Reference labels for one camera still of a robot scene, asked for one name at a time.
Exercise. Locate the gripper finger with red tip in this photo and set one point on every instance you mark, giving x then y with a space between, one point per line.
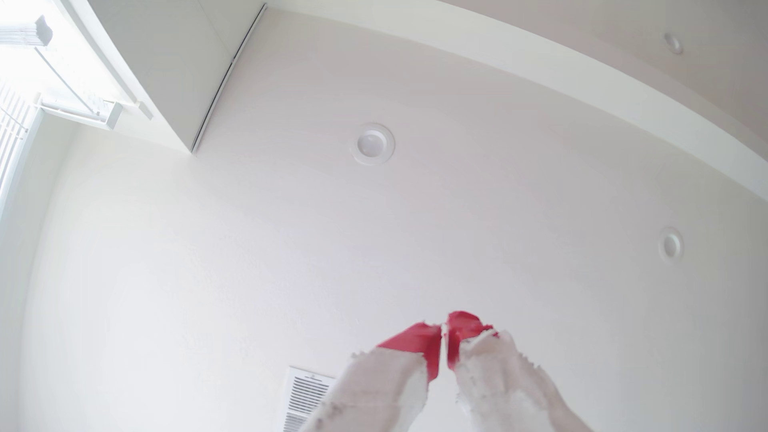
504 384
384 384

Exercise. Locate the white ceiling air vent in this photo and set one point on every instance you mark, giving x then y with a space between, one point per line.
306 399

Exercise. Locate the white blind headrail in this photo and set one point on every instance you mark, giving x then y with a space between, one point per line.
78 112

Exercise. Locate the window with white blinds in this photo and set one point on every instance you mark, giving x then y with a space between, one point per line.
15 132

